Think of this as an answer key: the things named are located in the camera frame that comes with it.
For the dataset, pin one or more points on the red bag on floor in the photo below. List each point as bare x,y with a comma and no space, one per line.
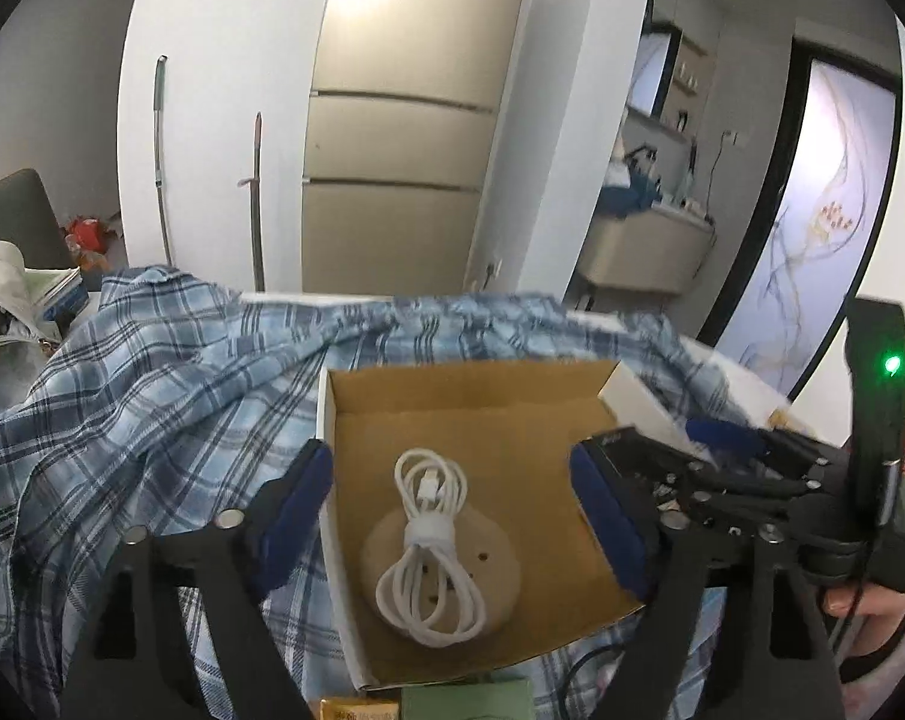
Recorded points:
92,243

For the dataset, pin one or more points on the bathroom mirror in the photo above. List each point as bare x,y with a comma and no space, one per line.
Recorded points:
655,60

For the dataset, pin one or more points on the grey mop handle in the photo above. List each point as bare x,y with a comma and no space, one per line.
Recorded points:
159,77

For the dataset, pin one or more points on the dark broom handle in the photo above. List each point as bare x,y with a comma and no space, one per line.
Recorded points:
253,183

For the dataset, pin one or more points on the person's right hand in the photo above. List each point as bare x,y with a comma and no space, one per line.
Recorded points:
877,611

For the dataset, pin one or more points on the cardboard box tray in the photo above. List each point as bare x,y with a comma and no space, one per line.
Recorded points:
511,425

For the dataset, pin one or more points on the red gold cigarette pack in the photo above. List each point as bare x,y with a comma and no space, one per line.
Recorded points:
358,708

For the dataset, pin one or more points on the round beige case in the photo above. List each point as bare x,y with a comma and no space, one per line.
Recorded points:
440,581

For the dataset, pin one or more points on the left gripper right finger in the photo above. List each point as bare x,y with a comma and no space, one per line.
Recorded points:
713,561

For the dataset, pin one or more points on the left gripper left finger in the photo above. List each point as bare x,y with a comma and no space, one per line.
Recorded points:
134,658

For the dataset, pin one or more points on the blue clothes on vanity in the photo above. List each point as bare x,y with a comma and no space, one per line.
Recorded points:
620,201

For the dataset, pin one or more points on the white plastic bag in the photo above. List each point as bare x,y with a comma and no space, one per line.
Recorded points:
19,320

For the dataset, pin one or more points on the green felt pouch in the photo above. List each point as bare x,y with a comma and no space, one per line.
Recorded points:
500,700

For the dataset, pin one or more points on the blue plaid shirt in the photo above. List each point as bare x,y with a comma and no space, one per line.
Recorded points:
178,399

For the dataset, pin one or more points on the gold three-door refrigerator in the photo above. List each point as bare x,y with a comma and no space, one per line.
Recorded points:
401,119

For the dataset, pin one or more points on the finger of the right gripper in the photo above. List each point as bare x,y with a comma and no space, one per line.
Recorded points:
727,437

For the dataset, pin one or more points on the frosted glass door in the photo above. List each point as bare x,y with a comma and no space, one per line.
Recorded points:
819,206

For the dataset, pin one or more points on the grey chair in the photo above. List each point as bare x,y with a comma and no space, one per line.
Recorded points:
28,221

